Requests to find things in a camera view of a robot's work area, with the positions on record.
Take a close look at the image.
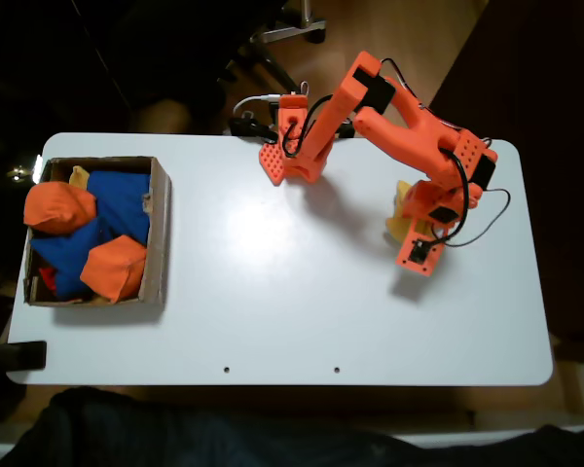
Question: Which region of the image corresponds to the cardboard box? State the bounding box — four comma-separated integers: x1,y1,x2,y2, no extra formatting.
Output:
22,155,172,308

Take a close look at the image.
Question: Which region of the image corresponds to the blue bean bag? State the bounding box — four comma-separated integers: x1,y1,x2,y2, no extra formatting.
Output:
85,169,152,244
29,218,116,302

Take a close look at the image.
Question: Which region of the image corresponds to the orange bean bag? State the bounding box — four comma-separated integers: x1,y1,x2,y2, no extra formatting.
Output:
22,180,98,234
80,234,148,304

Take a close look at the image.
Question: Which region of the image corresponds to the black chair base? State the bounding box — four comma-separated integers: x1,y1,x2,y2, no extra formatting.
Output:
216,41,298,96

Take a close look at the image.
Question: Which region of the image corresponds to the grey metal stand base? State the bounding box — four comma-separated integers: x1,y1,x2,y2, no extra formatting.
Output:
250,0,327,45

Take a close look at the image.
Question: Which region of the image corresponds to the person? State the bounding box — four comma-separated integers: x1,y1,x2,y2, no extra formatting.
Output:
0,386,584,467

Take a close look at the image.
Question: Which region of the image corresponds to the orange camera mount plate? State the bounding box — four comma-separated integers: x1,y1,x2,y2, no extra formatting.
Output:
394,226,447,277

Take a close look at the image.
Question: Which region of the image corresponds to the black camera cable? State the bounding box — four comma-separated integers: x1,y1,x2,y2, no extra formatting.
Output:
430,188,512,248

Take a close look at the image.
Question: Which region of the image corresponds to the white usb cable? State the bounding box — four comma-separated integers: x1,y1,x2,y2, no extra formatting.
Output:
233,92,281,118

